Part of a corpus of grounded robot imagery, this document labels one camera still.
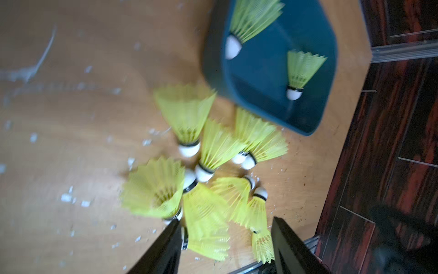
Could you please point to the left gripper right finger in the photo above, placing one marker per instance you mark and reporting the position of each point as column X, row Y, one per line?
column 291, row 254

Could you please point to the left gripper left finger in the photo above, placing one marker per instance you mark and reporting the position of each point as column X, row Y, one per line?
column 163, row 256

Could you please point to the teal plastic storage box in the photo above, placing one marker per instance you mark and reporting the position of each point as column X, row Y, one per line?
column 256, row 79

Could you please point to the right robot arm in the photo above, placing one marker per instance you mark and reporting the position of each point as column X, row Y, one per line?
column 409, row 245

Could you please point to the yellow shuttlecock centre pile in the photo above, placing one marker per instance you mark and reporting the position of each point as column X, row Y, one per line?
column 206, row 225

